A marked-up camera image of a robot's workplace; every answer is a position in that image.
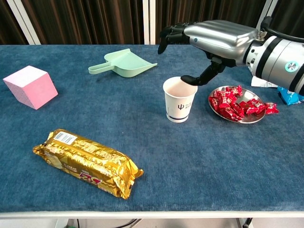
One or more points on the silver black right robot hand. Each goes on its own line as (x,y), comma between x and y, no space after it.
(221,35)

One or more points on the red candy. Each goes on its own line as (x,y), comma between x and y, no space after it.
(226,93)
(214,102)
(237,90)
(272,108)
(230,111)
(217,93)
(256,107)
(244,104)

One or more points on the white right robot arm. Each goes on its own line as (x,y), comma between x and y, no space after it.
(278,61)

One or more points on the white paper cup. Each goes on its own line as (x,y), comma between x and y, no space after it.
(180,107)

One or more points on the bowl of red candies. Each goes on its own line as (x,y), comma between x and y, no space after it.
(249,117)

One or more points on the dark pleated curtain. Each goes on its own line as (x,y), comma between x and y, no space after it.
(289,14)
(202,12)
(9,21)
(83,21)

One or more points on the white crumpled snack bag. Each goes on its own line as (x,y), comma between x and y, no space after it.
(259,83)

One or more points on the blue snack packet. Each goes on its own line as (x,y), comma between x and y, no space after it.
(288,98)

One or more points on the mint green plastic dustpan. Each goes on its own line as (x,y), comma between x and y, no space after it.
(129,64)

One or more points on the blue felt table cover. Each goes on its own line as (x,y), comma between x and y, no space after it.
(190,154)

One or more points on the gold foil biscuit package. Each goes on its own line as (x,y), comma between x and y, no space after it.
(90,164)

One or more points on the pink foam cube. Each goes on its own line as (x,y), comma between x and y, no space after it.
(31,88)

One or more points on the white frame post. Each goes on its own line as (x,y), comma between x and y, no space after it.
(267,9)
(23,21)
(148,21)

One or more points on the white table frame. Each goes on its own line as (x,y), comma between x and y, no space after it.
(152,215)

